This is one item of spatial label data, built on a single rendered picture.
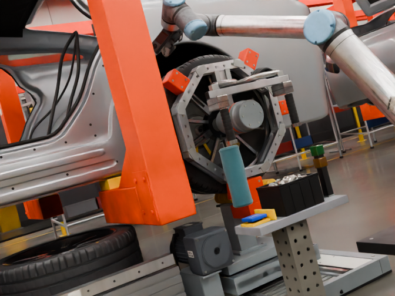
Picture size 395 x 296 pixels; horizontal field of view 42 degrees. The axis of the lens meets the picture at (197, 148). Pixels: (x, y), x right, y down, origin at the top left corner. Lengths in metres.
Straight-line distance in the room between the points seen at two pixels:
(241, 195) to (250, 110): 0.37
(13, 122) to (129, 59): 2.75
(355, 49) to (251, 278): 1.14
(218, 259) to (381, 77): 1.03
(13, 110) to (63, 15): 8.05
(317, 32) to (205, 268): 1.08
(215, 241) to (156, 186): 0.43
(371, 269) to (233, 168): 0.77
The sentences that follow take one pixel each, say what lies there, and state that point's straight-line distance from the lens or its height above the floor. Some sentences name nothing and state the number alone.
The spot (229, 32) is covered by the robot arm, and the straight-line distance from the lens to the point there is 2.17.
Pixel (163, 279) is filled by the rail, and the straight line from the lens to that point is 2.08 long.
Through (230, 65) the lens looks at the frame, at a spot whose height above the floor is 1.10.
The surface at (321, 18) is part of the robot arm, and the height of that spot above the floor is 1.09.
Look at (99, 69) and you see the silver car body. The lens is 2.55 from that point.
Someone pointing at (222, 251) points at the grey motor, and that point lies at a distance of 2.27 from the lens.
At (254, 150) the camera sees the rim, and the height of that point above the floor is 0.69.
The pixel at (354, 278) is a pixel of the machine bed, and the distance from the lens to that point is 2.40.
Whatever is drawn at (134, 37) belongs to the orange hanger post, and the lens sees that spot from 2.04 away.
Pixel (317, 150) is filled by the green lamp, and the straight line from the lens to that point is 2.09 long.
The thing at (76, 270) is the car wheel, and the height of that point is 0.44.
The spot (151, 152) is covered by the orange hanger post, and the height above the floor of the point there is 0.80.
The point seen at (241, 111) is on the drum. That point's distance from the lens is 2.21.
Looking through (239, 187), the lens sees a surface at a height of 0.56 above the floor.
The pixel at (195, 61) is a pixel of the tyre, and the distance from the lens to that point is 2.41.
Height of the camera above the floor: 0.79
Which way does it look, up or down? 1 degrees down
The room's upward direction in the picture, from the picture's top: 15 degrees counter-clockwise
